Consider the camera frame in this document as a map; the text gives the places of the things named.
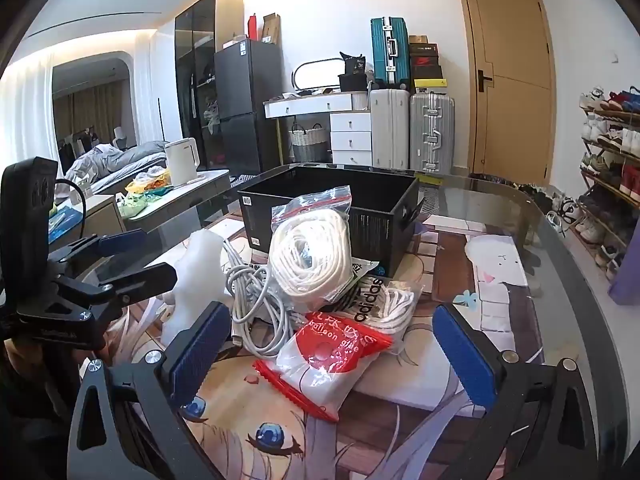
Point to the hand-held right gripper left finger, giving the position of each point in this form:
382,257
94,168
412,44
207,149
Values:
200,355

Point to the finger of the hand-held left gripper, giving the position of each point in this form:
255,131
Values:
145,277
122,242

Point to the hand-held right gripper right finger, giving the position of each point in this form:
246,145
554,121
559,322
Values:
462,355

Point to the white foam piece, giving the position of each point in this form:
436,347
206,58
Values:
192,275

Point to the red and white packet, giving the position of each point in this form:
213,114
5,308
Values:
325,370

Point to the black storage box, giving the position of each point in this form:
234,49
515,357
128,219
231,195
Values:
380,230

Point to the green snack bag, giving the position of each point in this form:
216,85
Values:
132,205

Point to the yellow snack bag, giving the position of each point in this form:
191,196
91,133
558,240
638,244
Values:
150,182

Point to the bed with grey blanket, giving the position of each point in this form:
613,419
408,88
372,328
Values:
120,160

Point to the grey side table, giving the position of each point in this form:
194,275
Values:
195,195

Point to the printed anime desk mat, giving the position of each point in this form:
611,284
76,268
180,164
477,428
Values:
450,265

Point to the white electric kettle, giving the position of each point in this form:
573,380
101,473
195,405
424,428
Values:
181,160

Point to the brown curtain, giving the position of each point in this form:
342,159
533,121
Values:
90,110

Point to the row of floor shoes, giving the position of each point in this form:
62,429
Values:
540,200

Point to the purple cloth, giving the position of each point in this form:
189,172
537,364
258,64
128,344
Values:
627,275

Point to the black fridge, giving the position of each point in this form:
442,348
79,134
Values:
245,105

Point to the black glass wardrobe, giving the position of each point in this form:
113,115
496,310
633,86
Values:
195,60

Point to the woven laundry basket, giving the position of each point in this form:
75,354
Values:
310,145

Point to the silver suitcase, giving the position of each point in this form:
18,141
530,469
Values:
432,135

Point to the shoe rack with shoes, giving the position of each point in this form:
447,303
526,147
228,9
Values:
610,170

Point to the white suitcase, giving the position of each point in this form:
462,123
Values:
389,130

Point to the red box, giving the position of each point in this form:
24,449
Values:
253,27

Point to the white dressing desk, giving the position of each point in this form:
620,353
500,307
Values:
350,130

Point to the oval desk mirror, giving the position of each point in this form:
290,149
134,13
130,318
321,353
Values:
320,72

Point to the cardboard box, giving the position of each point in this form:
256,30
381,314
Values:
272,27

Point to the wooden door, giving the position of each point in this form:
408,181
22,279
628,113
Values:
510,85

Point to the black bag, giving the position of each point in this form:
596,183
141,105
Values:
352,80

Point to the stack of shoe boxes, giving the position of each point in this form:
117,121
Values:
426,65

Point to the teal suitcase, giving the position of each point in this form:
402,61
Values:
390,55

